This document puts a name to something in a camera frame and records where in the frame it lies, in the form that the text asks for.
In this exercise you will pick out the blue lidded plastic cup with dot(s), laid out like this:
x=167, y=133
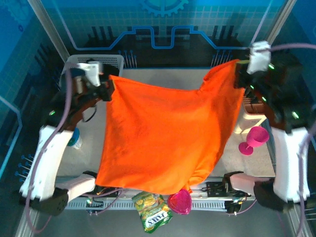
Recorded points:
x=77, y=140

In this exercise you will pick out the pink plastic goblet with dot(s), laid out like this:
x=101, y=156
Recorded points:
x=256, y=137

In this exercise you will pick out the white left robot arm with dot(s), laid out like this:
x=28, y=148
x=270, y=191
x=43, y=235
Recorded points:
x=44, y=160

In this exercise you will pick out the slotted aluminium rail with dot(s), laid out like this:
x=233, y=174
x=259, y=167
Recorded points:
x=123, y=204

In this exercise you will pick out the green snack bag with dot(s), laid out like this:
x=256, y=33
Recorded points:
x=153, y=214

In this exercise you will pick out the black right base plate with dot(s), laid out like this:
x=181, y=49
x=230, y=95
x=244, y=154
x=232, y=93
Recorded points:
x=214, y=188

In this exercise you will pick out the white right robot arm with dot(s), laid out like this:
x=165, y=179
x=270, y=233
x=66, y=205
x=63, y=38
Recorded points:
x=288, y=160

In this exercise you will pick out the white plastic mesh basket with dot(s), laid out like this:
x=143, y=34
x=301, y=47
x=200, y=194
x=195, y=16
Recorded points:
x=111, y=59

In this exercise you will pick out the pink heart-shaped container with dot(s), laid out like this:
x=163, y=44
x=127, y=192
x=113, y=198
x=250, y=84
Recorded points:
x=179, y=203

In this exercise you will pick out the terracotta planter box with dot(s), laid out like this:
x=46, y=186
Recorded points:
x=254, y=107

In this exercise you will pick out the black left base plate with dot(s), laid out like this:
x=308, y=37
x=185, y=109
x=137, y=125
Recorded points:
x=111, y=191

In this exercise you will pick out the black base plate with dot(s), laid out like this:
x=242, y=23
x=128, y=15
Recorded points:
x=111, y=191
x=214, y=188

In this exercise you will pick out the orange t-shirt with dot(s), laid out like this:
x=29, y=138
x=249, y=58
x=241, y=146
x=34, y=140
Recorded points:
x=163, y=128

